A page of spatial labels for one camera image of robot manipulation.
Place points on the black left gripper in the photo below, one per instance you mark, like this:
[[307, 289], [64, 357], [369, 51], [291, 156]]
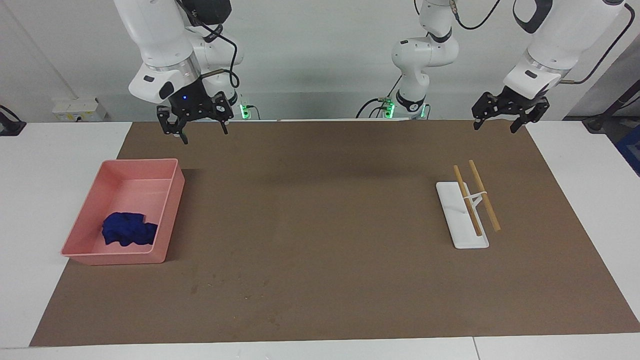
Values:
[[515, 102]]

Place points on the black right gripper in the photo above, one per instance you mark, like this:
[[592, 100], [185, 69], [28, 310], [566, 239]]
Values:
[[195, 102]]

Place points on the blue towel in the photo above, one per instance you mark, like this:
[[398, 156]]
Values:
[[127, 230]]

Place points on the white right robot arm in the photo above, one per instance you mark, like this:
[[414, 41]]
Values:
[[160, 35]]

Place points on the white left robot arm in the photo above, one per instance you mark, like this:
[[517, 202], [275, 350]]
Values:
[[425, 55]]

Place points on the green lit base connector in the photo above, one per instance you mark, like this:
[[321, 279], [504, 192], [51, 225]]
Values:
[[387, 107], [245, 110]]

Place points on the pink plastic bin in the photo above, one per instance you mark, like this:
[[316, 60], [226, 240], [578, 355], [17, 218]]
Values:
[[145, 187]]

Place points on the black floor stand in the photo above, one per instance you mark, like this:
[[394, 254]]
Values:
[[607, 117]]

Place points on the wooden dowel rod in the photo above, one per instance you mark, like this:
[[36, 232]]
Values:
[[472, 217], [487, 205]]

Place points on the blue crate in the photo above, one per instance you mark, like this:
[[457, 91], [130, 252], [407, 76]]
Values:
[[631, 150]]

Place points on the white rack base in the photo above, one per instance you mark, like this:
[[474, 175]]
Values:
[[467, 235]]

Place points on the black clamp stand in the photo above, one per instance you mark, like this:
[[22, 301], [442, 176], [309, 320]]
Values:
[[10, 125]]

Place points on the brown table mat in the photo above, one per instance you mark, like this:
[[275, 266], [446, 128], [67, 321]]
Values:
[[325, 250]]

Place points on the white wall power outlet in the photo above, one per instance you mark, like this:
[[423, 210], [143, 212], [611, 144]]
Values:
[[80, 109]]

